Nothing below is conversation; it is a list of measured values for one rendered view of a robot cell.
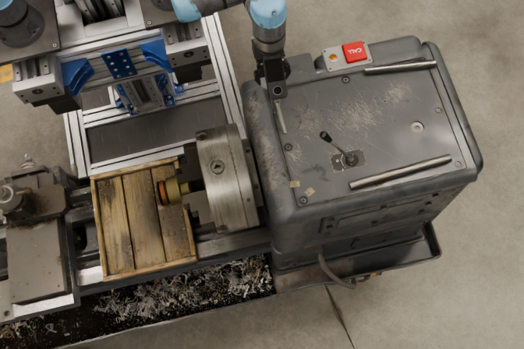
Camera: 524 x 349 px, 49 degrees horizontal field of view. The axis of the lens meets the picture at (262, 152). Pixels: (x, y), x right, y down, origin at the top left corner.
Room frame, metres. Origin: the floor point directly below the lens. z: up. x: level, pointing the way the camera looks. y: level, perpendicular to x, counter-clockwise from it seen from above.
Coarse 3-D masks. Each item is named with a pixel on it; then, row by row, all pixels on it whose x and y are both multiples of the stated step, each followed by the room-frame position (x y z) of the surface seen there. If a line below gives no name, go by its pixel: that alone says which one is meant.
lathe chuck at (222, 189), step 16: (224, 128) 0.68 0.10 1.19; (208, 144) 0.62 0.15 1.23; (224, 144) 0.61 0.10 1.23; (208, 160) 0.56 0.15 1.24; (224, 160) 0.56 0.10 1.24; (208, 176) 0.52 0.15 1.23; (224, 176) 0.52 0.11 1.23; (208, 192) 0.48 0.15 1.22; (224, 192) 0.48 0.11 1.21; (224, 208) 0.44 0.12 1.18; (240, 208) 0.44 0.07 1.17; (240, 224) 0.41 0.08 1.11
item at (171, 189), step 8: (160, 184) 0.55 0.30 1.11; (168, 184) 0.55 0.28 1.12; (176, 184) 0.54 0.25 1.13; (184, 184) 0.54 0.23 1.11; (160, 192) 0.52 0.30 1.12; (168, 192) 0.52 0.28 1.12; (176, 192) 0.52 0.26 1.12; (184, 192) 0.52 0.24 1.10; (160, 200) 0.50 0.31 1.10; (168, 200) 0.50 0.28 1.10; (176, 200) 0.50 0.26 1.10
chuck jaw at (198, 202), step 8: (200, 192) 0.52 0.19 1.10; (184, 200) 0.50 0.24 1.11; (192, 200) 0.49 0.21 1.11; (200, 200) 0.49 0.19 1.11; (192, 208) 0.47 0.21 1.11; (200, 208) 0.47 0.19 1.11; (208, 208) 0.46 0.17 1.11; (200, 216) 0.44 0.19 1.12; (208, 216) 0.44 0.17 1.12; (200, 224) 0.42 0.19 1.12; (208, 224) 0.42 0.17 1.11; (224, 224) 0.41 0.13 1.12
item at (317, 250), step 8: (312, 248) 0.39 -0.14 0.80; (320, 248) 0.38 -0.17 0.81; (320, 256) 0.35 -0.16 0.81; (320, 264) 0.33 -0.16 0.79; (328, 272) 0.31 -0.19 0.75; (336, 280) 0.29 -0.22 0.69; (344, 280) 0.35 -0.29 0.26; (352, 280) 0.31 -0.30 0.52; (360, 280) 0.38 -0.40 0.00; (352, 288) 0.27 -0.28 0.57
